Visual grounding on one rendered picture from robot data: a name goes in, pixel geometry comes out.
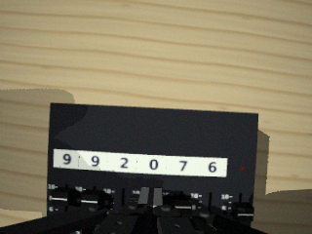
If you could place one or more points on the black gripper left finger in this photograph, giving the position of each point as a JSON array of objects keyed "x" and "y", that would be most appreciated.
[{"x": 94, "y": 218}]

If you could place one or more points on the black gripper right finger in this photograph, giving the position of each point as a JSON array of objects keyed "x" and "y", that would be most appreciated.
[{"x": 204, "y": 222}]

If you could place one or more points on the black lighting desk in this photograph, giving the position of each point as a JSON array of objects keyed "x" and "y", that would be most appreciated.
[{"x": 204, "y": 159}]

